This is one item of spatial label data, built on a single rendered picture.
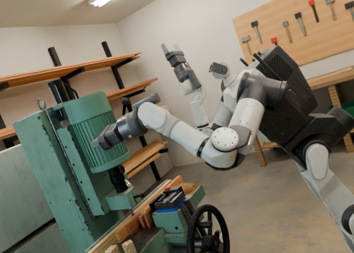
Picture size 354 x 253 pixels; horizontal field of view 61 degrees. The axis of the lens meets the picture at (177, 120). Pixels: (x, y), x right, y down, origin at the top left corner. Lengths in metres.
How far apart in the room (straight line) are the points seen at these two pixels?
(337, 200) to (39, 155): 1.30
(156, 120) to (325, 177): 0.76
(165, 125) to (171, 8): 4.01
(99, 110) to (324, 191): 0.98
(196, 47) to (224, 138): 3.87
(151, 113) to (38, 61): 3.30
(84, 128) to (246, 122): 0.65
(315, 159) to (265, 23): 3.16
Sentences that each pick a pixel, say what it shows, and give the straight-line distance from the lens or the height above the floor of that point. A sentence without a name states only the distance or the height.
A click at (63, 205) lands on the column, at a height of 1.09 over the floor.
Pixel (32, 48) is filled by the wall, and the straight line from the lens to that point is 4.18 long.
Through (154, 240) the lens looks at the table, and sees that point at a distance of 1.25.
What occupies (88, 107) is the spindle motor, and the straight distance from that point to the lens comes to 1.23.
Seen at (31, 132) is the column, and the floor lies 1.45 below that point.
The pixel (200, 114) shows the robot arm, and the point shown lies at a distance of 1.54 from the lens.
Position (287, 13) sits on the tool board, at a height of 1.73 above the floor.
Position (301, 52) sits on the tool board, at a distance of 4.25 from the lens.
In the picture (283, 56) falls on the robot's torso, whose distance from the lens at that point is 1.23.
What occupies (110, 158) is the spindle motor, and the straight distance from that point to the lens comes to 1.24.
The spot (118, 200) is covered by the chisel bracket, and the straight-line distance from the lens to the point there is 1.35.
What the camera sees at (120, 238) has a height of 0.92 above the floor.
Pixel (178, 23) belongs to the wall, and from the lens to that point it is 4.79.
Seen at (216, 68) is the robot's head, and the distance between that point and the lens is 1.21.
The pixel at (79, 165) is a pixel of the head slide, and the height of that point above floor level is 1.24.
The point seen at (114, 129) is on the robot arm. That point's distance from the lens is 1.02.
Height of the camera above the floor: 1.43
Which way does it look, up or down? 7 degrees down
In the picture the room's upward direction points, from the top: 21 degrees counter-clockwise
